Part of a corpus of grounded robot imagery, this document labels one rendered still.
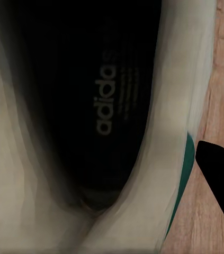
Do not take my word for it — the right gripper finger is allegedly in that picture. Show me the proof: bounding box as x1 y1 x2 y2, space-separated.
195 141 224 213

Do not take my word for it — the gym shoe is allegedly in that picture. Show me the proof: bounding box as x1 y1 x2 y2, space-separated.
0 0 217 254

